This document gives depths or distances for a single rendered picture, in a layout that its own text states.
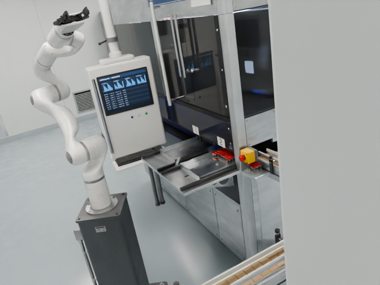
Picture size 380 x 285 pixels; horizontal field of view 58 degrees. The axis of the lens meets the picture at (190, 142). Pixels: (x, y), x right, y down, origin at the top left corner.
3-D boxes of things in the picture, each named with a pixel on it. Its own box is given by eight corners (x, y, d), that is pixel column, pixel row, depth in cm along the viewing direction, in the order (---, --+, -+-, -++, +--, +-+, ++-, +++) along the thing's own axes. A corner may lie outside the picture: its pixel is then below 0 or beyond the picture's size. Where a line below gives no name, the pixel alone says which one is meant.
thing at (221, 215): (215, 152, 458) (206, 88, 425) (349, 224, 284) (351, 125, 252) (146, 178, 418) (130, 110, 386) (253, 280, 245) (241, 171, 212)
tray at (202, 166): (223, 151, 243) (222, 147, 241) (245, 163, 221) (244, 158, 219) (180, 168, 229) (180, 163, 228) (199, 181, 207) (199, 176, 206)
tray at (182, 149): (199, 139, 271) (198, 135, 270) (216, 149, 249) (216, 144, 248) (160, 153, 258) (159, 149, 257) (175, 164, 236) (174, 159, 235)
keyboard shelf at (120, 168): (160, 145, 300) (160, 142, 299) (172, 156, 275) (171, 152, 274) (110, 160, 286) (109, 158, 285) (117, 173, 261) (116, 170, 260)
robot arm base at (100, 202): (82, 217, 195) (73, 189, 188) (90, 199, 212) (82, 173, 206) (115, 212, 194) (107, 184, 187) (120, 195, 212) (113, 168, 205)
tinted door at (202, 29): (196, 105, 242) (182, 18, 220) (231, 117, 206) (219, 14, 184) (195, 106, 242) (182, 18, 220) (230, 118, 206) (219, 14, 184)
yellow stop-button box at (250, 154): (250, 156, 210) (249, 146, 208) (258, 160, 204) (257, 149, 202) (240, 160, 207) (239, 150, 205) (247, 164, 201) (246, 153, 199)
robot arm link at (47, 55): (67, 70, 188) (86, 46, 164) (35, 65, 179) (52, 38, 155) (67, 55, 190) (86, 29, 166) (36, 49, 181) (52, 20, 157)
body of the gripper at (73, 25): (78, 34, 159) (87, 24, 150) (58, 39, 153) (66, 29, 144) (71, 18, 158) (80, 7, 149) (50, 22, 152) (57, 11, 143)
